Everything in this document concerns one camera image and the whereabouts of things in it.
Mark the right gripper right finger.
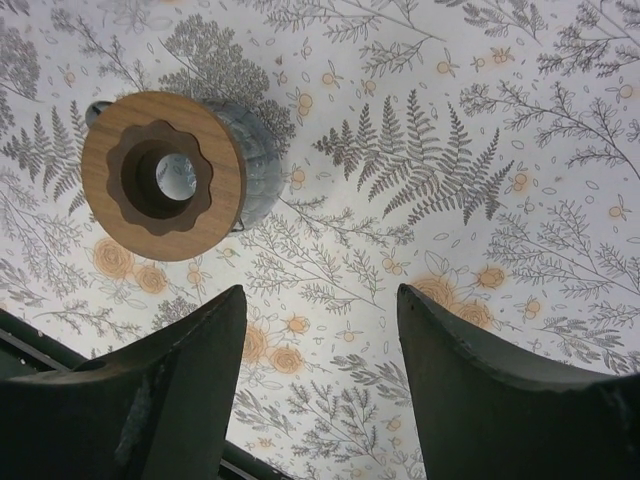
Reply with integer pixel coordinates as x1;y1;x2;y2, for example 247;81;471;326
397;284;639;479

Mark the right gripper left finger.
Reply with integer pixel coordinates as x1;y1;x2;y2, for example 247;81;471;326
1;285;247;479

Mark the round wooden dripper base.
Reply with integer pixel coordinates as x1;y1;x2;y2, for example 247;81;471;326
81;91;247;262

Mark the grey glass coffee server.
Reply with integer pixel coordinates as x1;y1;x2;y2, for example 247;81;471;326
85;99;282;235

